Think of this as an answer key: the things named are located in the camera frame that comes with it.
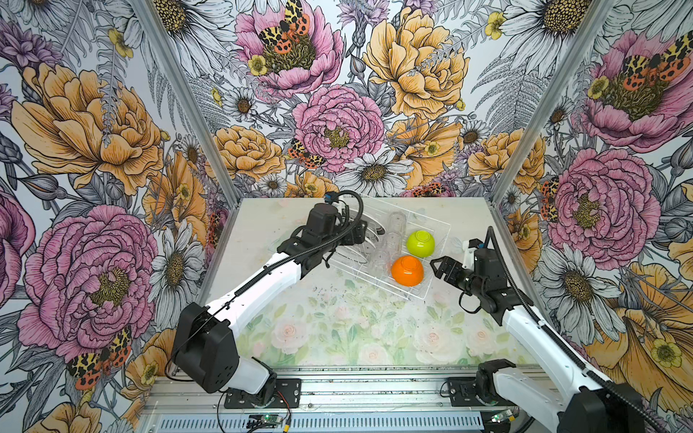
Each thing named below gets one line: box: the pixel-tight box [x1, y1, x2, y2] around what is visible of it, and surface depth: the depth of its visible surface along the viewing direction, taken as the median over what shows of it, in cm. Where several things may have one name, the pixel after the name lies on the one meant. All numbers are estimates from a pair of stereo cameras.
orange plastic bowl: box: [391, 255, 426, 287], surface depth 94 cm
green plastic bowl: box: [406, 230, 436, 258], surface depth 103 cm
